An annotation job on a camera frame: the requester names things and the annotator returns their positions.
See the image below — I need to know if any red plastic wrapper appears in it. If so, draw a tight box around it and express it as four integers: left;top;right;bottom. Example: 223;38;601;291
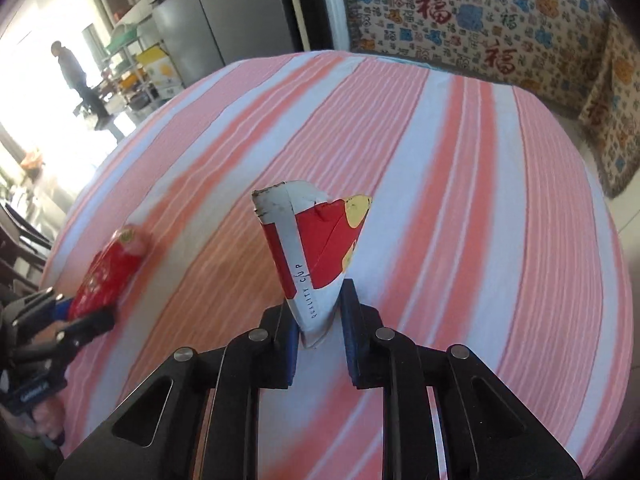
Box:
66;224;151;321

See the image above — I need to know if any left hand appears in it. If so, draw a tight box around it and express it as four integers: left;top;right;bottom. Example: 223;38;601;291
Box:
16;396;65;442

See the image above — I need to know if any pink striped tablecloth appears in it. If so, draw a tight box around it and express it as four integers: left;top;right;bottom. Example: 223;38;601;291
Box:
43;52;634;472

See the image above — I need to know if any person in dark clothes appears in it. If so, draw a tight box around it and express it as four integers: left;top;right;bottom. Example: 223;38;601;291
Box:
50;41;111;126

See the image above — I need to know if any storage shelf with items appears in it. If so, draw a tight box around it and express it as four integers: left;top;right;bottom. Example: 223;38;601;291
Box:
100;0;160;112

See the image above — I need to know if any yellow white cardboard box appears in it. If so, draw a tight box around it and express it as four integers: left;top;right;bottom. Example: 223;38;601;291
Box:
137;44;183;100

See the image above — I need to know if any grey refrigerator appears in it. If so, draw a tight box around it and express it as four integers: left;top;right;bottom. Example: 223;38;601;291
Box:
148;0;303;87

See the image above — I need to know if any patterned fu character blanket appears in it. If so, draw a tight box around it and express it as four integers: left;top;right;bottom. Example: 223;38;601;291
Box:
345;0;639;197

